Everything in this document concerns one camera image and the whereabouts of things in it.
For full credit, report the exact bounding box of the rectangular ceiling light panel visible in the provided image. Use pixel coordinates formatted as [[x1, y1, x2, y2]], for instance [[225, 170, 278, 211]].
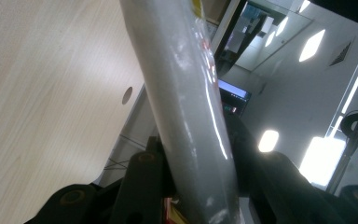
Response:
[[298, 29, 326, 63]]

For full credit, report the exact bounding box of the coiled black cable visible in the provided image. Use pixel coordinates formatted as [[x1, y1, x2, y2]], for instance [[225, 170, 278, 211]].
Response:
[[339, 111, 358, 144]]

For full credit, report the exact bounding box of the ceiling air vent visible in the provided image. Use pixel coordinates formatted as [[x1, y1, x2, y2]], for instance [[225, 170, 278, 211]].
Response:
[[328, 41, 352, 67]]

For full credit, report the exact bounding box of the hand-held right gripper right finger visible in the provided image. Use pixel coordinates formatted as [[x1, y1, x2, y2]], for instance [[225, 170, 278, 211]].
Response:
[[227, 113, 264, 198]]

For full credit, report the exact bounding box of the white pouch with red print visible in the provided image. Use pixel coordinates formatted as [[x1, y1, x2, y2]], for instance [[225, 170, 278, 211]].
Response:
[[118, 0, 241, 224]]

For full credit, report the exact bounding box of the computer monitor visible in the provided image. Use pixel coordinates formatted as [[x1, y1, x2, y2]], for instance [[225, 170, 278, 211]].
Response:
[[217, 78, 253, 118]]

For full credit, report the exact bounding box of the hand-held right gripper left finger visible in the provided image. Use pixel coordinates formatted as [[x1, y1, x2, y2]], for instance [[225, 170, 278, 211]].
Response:
[[145, 135, 177, 199]]

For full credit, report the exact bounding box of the thin black cable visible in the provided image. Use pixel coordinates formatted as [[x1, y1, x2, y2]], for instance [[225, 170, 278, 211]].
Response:
[[103, 158, 131, 172]]

